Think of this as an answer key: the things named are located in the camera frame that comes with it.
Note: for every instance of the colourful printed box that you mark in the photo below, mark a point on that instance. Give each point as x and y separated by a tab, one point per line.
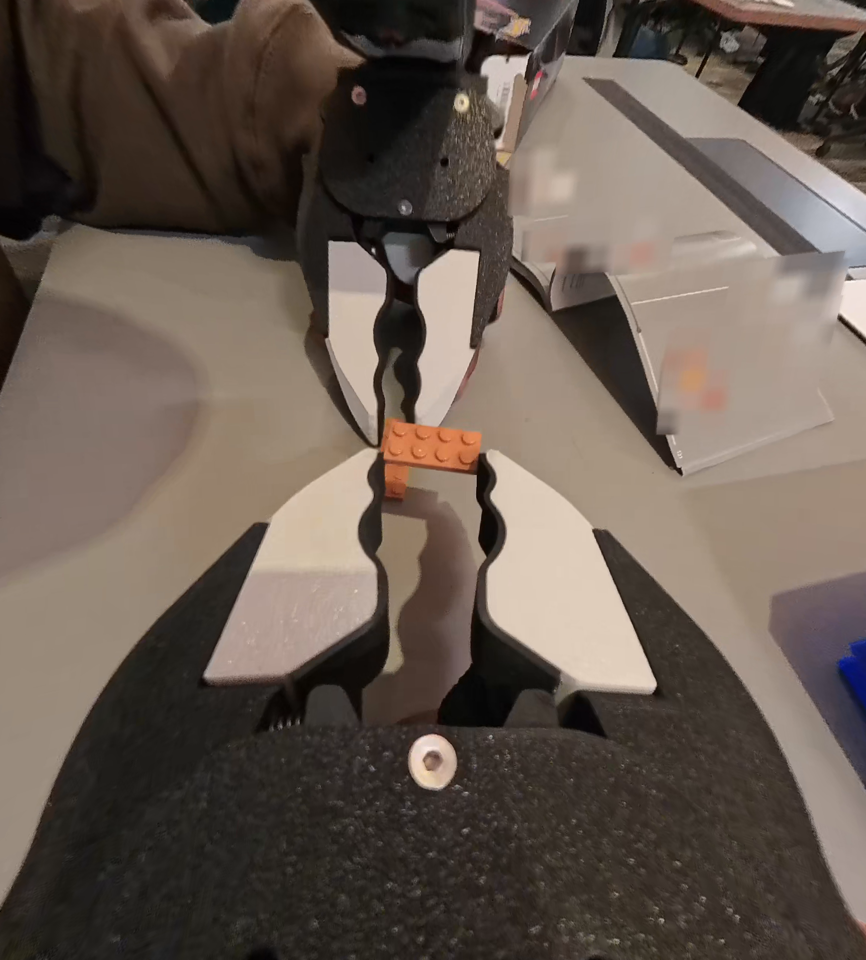
545	60

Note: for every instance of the brown short plate brick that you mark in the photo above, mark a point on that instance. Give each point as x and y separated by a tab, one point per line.
433	448

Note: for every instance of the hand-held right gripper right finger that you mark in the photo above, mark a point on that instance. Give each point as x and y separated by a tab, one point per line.
560	600

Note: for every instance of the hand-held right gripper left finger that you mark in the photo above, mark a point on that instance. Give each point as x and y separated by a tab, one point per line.
290	600

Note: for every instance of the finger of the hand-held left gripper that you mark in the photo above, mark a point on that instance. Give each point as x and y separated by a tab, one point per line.
350	337
451	330

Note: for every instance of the brown long plate brick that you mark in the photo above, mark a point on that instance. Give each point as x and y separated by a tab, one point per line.
395	484

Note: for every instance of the person's left forearm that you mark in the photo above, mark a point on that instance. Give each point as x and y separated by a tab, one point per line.
178	112

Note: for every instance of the grey instruction booklet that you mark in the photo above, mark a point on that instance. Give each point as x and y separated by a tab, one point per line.
747	442

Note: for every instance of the grey desk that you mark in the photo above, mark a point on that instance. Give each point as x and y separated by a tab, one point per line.
140	412

